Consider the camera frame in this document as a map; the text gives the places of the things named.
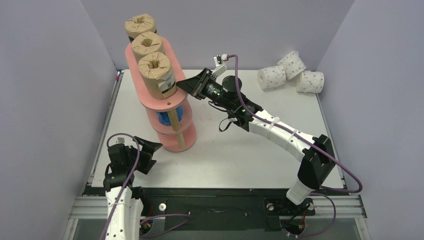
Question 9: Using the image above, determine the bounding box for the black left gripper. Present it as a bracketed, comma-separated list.
[125, 137, 163, 174]

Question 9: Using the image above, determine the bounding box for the brown roll front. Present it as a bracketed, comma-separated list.
[130, 31, 165, 62]

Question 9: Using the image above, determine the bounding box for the brown paper roll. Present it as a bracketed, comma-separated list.
[124, 13, 157, 42]

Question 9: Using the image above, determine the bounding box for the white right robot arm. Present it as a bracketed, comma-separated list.
[176, 68, 335, 214]

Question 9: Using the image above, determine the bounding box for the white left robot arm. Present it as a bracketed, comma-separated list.
[99, 133, 163, 240]

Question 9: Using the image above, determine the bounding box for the pink three-tier shelf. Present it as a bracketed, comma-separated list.
[125, 43, 197, 153]

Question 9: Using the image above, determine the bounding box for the white dotted roll left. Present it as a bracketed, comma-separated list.
[257, 65, 286, 91]

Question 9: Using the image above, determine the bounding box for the white dotted roll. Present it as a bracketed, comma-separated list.
[295, 70, 325, 94]
[277, 50, 307, 80]
[257, 65, 286, 91]

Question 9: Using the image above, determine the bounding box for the white dotted roll top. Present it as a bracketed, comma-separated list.
[277, 50, 307, 80]

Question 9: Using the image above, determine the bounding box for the white dotted roll right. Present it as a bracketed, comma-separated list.
[295, 70, 325, 94]

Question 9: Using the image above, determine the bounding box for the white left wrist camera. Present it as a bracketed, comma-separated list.
[115, 137, 125, 144]

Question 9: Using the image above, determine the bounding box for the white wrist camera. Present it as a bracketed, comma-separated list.
[115, 137, 125, 144]
[212, 53, 229, 78]

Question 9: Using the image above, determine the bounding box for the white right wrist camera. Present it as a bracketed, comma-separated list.
[212, 53, 229, 78]

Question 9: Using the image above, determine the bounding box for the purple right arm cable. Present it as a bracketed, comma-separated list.
[226, 54, 364, 239]

